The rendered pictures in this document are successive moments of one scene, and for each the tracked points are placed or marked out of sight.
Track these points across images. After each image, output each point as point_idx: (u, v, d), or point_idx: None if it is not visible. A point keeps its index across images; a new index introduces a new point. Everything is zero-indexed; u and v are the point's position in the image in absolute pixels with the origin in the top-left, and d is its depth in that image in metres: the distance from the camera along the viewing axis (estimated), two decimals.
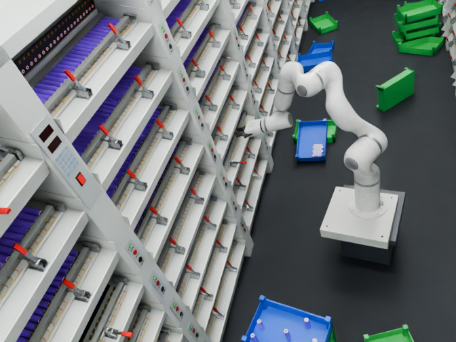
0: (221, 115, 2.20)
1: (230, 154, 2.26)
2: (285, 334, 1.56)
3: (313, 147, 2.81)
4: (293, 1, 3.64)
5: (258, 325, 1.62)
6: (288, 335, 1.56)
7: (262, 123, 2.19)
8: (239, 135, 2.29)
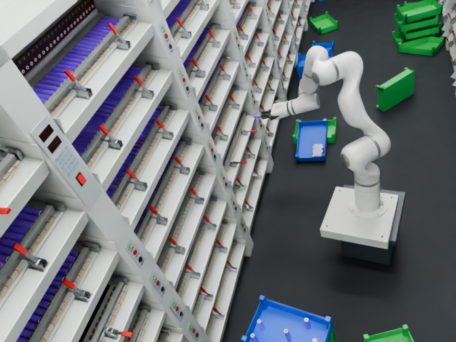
0: (221, 115, 2.20)
1: (230, 154, 2.26)
2: (285, 334, 1.56)
3: (313, 147, 2.81)
4: (293, 1, 3.64)
5: (258, 325, 1.62)
6: (288, 335, 1.56)
7: (290, 105, 2.18)
8: (265, 117, 2.29)
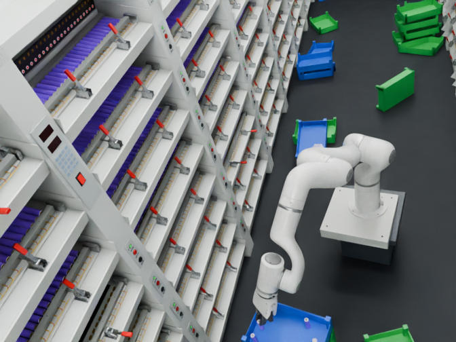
0: (221, 115, 2.20)
1: (230, 154, 2.26)
2: None
3: (313, 147, 2.81)
4: (293, 1, 3.64)
5: (258, 325, 1.62)
6: None
7: None
8: (257, 313, 1.62)
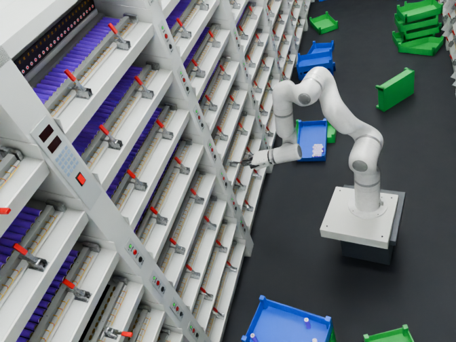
0: (221, 115, 2.20)
1: (227, 153, 2.26)
2: None
3: (313, 147, 2.81)
4: (293, 1, 3.64)
5: None
6: None
7: None
8: (247, 159, 2.20)
